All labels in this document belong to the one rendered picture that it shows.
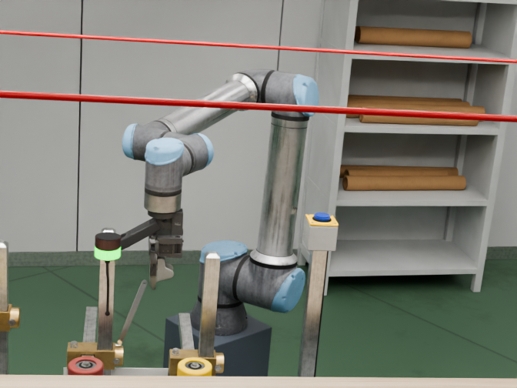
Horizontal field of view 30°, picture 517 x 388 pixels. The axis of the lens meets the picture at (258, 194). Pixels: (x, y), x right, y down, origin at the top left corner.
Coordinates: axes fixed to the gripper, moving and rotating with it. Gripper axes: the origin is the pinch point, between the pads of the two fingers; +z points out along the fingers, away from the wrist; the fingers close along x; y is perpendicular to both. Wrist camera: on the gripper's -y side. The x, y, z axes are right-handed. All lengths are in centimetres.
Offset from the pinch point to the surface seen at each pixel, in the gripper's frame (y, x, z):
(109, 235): -10.4, -12.4, -17.5
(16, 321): -31.9, -10.2, 5.4
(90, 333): -14.9, 1.3, 14.3
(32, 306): -48, 203, 100
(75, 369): -17.2, -26.3, 9.7
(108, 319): -10.4, -9.5, 5.1
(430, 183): 152, 241, 46
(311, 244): 37.5, -11.4, -15.8
